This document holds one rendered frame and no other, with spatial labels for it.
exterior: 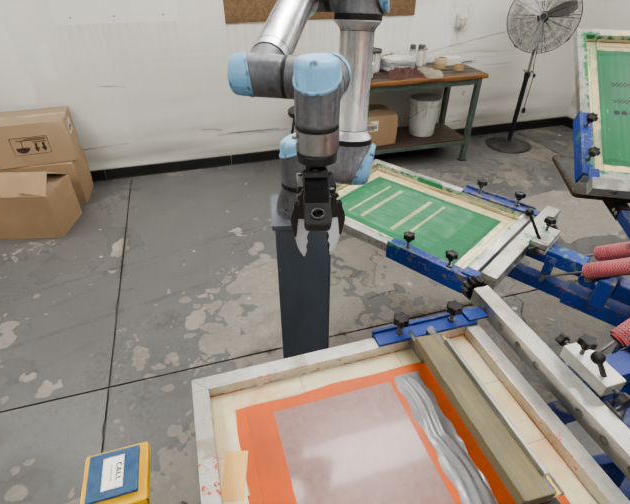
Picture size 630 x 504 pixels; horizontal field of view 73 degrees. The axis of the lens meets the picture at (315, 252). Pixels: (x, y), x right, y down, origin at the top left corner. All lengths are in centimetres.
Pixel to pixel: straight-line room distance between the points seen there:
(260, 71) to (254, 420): 75
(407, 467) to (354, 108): 85
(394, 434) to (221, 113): 379
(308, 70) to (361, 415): 76
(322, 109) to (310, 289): 80
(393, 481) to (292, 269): 66
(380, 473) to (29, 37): 408
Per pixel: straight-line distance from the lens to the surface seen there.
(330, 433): 105
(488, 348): 124
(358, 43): 113
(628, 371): 127
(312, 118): 70
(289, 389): 112
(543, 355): 121
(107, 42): 431
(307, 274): 135
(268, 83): 82
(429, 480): 103
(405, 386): 114
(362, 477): 101
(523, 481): 96
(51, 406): 260
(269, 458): 102
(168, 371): 250
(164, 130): 447
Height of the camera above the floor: 185
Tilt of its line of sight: 36 degrees down
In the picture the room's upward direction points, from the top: straight up
